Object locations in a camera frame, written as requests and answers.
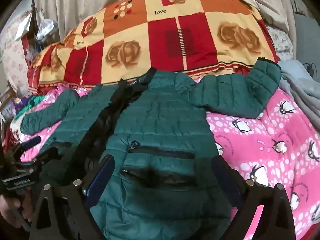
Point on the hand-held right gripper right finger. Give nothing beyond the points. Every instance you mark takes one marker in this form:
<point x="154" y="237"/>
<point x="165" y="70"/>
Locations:
<point x="223" y="177"/>

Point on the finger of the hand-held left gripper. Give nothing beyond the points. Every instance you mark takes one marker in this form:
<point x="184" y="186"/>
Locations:
<point x="31" y="141"/>
<point x="53" y="151"/>

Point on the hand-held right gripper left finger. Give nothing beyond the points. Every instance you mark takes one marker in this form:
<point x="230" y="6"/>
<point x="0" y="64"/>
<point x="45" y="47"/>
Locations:
<point x="98" y="180"/>

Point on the green puffer jacket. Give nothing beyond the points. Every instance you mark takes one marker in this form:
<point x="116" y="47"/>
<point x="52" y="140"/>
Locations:
<point x="160" y="120"/>

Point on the person's left hand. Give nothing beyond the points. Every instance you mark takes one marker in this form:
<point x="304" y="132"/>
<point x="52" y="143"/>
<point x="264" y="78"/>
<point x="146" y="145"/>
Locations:
<point x="8" y="212"/>

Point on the purple cloth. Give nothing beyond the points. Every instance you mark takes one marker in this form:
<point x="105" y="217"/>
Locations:
<point x="20" y="106"/>

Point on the bright green cloth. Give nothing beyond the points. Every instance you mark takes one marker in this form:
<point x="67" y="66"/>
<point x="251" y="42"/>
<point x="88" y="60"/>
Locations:
<point x="35" y="102"/>

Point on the pink penguin-print blanket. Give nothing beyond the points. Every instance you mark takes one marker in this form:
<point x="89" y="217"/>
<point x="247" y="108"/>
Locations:
<point x="265" y="140"/>

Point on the pale floral cloth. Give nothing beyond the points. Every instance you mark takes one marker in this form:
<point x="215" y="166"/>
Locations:
<point x="16" y="55"/>

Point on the clear plastic bag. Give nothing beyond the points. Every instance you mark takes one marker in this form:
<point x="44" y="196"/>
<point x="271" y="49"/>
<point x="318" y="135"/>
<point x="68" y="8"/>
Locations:
<point x="47" y="31"/>

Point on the grey cloth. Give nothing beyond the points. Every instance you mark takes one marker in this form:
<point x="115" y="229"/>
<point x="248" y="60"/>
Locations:
<point x="300" y="85"/>

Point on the white floral pillow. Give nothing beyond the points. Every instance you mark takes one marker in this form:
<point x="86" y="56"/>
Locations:
<point x="280" y="41"/>

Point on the red orange rose-print quilt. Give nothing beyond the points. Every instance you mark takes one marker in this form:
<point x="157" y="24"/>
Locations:
<point x="155" y="37"/>

